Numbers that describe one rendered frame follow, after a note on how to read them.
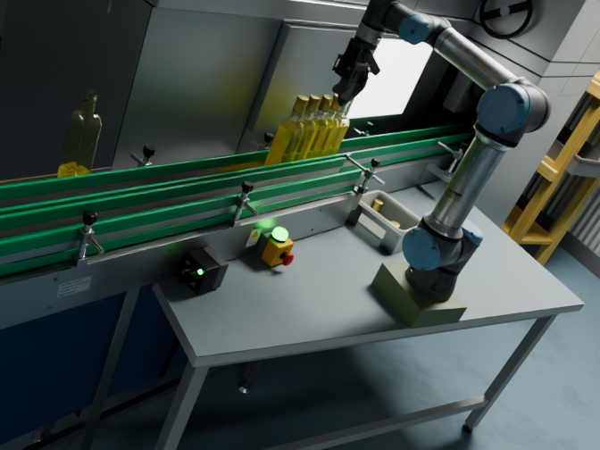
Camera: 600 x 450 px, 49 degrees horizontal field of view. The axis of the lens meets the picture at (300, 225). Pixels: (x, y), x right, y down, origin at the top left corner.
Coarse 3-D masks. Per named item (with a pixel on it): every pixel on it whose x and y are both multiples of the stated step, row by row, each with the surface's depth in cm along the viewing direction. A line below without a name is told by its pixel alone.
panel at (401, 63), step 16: (384, 48) 231; (400, 48) 239; (416, 48) 247; (384, 64) 237; (400, 64) 246; (416, 64) 255; (368, 80) 236; (384, 80) 244; (400, 80) 253; (416, 80) 263; (368, 96) 243; (384, 96) 251; (400, 96) 261; (352, 112) 241; (368, 112) 250; (384, 112) 259; (400, 112) 269
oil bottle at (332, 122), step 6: (330, 120) 205; (336, 120) 207; (330, 126) 205; (336, 126) 207; (330, 132) 207; (324, 138) 207; (330, 138) 210; (324, 144) 209; (330, 144) 212; (324, 150) 211; (318, 156) 211
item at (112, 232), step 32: (256, 192) 176; (288, 192) 188; (320, 192) 202; (96, 224) 139; (128, 224) 146; (160, 224) 155; (192, 224) 163; (0, 256) 125; (32, 256) 131; (64, 256) 137
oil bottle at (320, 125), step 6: (318, 120) 201; (324, 120) 202; (318, 126) 200; (324, 126) 202; (318, 132) 202; (324, 132) 204; (312, 138) 202; (318, 138) 204; (312, 144) 203; (318, 144) 206; (306, 150) 204; (312, 150) 205; (318, 150) 208; (306, 156) 205; (312, 156) 208
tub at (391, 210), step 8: (368, 192) 232; (376, 192) 235; (384, 192) 237; (360, 200) 224; (368, 200) 233; (384, 200) 237; (392, 200) 235; (368, 208) 222; (384, 208) 237; (392, 208) 235; (400, 208) 233; (384, 216) 237; (392, 216) 236; (400, 216) 234; (408, 216) 232; (416, 216) 230; (392, 224) 218; (400, 224) 234; (408, 224) 232; (416, 224) 230; (400, 232) 217
